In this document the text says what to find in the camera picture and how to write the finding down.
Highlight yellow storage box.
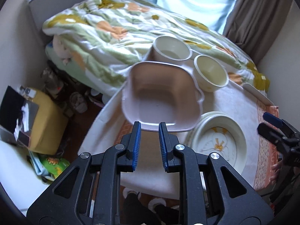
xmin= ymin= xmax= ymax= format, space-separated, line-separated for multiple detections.
xmin=27 ymin=88 xmax=68 ymax=155

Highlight white tray rim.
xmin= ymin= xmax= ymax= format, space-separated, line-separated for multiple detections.
xmin=242 ymin=83 xmax=274 ymax=106

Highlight small duck pattern plate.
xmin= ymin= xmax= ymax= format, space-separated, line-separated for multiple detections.
xmin=191 ymin=114 xmax=247 ymax=174

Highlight brown curtain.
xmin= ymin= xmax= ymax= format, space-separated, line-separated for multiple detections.
xmin=223 ymin=0 xmax=293 ymax=64

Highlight floral green yellow duvet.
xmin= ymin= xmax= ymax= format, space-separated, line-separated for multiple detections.
xmin=42 ymin=0 xmax=270 ymax=95

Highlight plain cream bowl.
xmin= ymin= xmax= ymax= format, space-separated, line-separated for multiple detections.
xmin=152 ymin=36 xmax=192 ymax=65

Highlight pink floral tablecloth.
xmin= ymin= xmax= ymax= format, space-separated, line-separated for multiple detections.
xmin=78 ymin=60 xmax=281 ymax=197

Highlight cream bowl with lion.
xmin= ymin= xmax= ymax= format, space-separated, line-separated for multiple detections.
xmin=193 ymin=55 xmax=229 ymax=92

